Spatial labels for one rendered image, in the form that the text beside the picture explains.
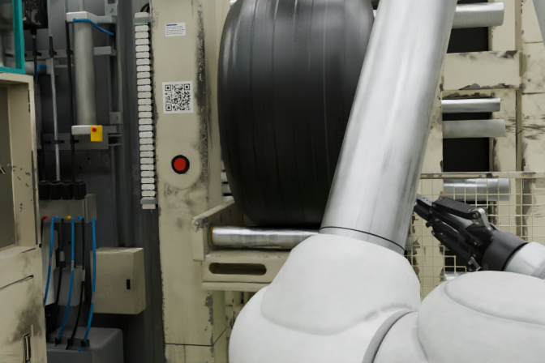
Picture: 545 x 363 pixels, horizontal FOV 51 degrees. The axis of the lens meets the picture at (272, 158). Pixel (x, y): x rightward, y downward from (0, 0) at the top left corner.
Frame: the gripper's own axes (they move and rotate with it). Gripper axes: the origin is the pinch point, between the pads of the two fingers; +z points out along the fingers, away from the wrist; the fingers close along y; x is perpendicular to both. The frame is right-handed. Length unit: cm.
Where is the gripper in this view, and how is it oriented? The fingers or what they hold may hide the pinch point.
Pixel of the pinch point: (419, 204)
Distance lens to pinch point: 105.2
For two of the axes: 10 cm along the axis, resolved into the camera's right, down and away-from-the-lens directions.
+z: -5.4, -3.9, 7.4
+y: 1.3, 8.4, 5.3
